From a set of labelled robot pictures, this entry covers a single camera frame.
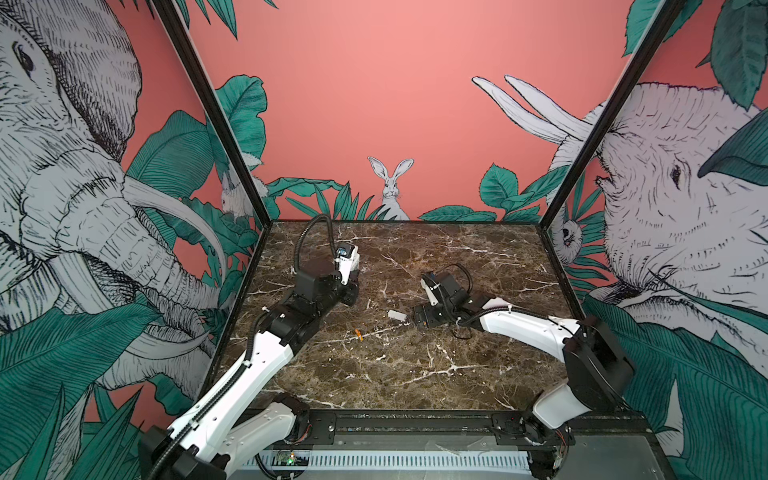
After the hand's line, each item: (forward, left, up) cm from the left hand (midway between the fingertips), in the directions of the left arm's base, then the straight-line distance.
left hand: (353, 265), depth 74 cm
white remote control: (-7, +1, +8) cm, 11 cm away
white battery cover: (-1, -12, -28) cm, 30 cm away
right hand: (-3, -18, -19) cm, 26 cm away
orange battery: (-7, +1, -27) cm, 28 cm away
